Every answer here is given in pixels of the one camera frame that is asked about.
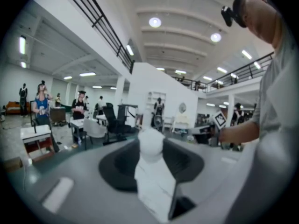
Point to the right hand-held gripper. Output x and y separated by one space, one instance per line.
219 120

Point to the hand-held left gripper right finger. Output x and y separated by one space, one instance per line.
210 183

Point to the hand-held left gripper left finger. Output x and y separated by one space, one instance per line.
88 190

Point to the person's right forearm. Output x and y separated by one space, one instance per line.
243 132

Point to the white vanity dresser with mirror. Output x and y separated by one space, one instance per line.
181 120

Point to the white wooden chair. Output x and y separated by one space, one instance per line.
168 125

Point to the black metal railing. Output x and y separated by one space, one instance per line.
126 59
250 71

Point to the white shell chair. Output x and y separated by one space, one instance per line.
93 127

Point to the person's grey shirt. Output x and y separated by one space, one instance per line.
280 101

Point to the white desk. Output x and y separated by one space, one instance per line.
77 123

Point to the ceiling tube light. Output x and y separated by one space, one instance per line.
247 54
87 74
22 45
130 50

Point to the black office chair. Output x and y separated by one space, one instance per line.
112 120

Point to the white and wood side cabinet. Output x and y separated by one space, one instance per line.
35 132

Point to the dark wooden cabinet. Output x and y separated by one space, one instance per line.
58 114

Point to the round ceiling lamp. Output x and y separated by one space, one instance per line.
215 37
154 22

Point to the person's head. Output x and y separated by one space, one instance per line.
261 20

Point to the orange sofa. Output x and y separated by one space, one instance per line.
14 106

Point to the black head-mounted camera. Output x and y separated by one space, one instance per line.
227 16

